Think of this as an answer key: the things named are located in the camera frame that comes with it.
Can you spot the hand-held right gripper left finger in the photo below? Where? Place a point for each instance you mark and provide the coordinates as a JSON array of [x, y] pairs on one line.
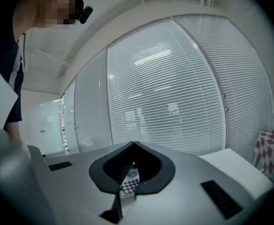
[[76, 186]]

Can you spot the black head-worn camera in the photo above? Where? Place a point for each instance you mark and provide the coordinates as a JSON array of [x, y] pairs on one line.
[[86, 14]]

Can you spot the purple checkered tablecloth table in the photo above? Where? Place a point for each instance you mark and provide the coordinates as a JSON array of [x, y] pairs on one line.
[[270, 153]]

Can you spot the frosted glass door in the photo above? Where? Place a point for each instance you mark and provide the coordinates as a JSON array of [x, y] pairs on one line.
[[50, 130]]

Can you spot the white window blind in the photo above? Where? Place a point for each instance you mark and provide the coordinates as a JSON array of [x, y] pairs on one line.
[[165, 90], [245, 78]]

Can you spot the white desk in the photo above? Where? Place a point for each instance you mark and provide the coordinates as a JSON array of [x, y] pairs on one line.
[[233, 165]]

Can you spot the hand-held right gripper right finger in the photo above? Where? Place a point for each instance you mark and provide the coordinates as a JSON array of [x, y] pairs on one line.
[[188, 196]]

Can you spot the person's body in dark clothing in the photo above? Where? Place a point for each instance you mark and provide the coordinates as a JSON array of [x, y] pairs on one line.
[[3, 55]]

